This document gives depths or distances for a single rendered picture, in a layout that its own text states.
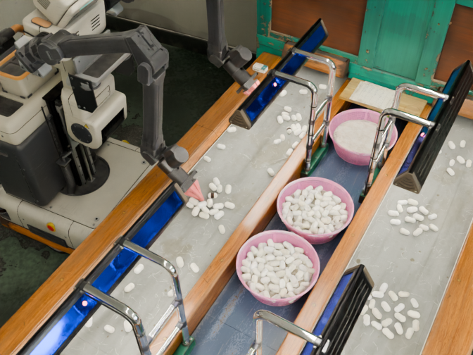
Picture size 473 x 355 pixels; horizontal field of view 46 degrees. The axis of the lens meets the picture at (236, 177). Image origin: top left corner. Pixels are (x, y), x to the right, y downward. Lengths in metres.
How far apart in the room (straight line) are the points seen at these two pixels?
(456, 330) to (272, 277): 0.56
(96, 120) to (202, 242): 0.72
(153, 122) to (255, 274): 0.59
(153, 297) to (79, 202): 1.04
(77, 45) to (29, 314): 0.83
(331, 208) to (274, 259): 0.30
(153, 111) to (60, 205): 1.07
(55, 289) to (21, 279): 1.05
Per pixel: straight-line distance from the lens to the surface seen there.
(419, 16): 2.29
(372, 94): 2.42
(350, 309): 1.36
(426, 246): 1.96
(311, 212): 1.96
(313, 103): 1.91
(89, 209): 2.67
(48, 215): 2.71
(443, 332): 1.77
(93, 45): 1.77
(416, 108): 2.39
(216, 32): 2.10
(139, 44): 1.64
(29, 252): 2.97
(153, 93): 1.73
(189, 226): 1.93
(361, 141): 2.25
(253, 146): 2.18
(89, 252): 1.90
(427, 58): 2.35
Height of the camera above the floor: 2.25
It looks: 47 degrees down
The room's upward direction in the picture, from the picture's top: 2 degrees counter-clockwise
